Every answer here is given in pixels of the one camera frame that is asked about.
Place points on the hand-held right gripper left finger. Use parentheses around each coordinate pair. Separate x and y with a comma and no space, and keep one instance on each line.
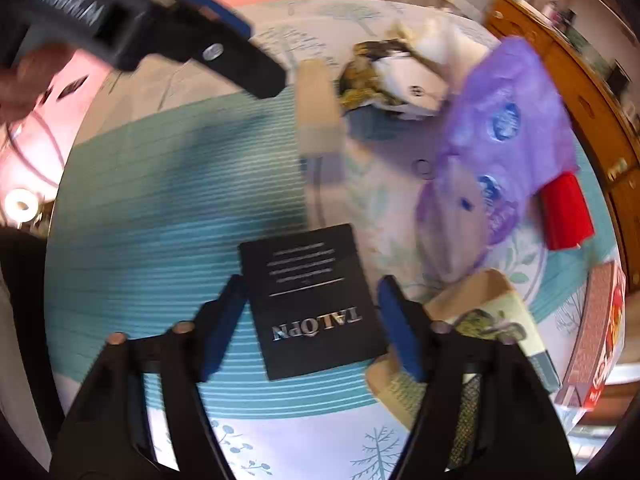
(220,332)

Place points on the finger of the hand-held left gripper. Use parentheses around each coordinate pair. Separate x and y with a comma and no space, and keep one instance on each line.
(235,65)
(220,12)

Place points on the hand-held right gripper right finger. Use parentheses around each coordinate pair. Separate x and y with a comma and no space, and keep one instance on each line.
(400,332)

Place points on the beige box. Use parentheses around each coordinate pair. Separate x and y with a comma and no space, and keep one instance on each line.
(317,110)

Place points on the black Talon box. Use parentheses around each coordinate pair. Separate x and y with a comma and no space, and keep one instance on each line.
(310,300)

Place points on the dark green carton box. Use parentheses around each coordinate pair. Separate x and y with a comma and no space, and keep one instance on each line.
(495,305)

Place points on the white wrapper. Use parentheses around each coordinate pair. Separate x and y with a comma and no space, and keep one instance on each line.
(415,85)

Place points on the red snack box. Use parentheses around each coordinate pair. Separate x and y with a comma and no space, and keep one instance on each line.
(595,335)

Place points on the red packet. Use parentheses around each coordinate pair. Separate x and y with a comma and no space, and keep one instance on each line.
(565,210)

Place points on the purple plastic bag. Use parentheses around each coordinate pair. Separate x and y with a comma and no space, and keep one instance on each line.
(505,125)

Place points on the person's left hand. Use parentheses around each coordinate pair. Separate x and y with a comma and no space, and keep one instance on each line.
(30,82)

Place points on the tree print tablecloth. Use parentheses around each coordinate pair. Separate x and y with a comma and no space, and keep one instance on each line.
(150,210)

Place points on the wooden desk with drawers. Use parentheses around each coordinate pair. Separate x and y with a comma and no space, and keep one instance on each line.
(590,105)

